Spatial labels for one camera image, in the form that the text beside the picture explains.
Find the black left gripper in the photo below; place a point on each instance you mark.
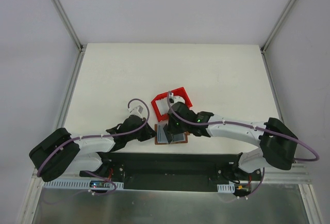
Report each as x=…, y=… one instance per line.
x=144, y=131

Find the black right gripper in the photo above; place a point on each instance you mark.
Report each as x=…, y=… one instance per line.
x=171, y=125

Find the brown leather card holder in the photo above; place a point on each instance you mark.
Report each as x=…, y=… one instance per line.
x=160, y=138

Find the red plastic card tray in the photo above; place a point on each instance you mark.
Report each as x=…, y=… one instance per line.
x=160, y=105

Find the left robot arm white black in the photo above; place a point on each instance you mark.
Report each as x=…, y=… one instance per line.
x=59, y=153

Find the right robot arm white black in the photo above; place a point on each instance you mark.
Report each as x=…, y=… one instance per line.
x=274, y=142

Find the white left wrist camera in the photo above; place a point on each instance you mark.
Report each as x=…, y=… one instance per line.
x=138, y=110

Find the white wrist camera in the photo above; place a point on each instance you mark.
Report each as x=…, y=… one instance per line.
x=172, y=97
x=138, y=110

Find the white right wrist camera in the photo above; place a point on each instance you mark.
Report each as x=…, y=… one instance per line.
x=172, y=97

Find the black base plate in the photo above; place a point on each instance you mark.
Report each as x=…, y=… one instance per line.
x=173, y=172

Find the right white cable duct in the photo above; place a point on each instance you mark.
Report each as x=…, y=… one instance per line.
x=226, y=188

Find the white cable duct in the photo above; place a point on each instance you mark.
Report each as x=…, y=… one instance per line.
x=226, y=188
x=83, y=184

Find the left aluminium table rail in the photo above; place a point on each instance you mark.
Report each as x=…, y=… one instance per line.
x=63, y=112

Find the left white cable duct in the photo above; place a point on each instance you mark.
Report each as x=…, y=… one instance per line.
x=83, y=184

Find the aluminium front rail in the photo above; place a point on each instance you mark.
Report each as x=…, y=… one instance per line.
x=298, y=174

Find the left aluminium frame post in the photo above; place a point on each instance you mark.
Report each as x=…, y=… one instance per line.
x=67, y=24

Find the aluminium frame post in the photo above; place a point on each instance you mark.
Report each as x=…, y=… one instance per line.
x=278, y=24
x=67, y=24

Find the right aluminium frame post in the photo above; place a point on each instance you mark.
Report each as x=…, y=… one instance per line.
x=278, y=24

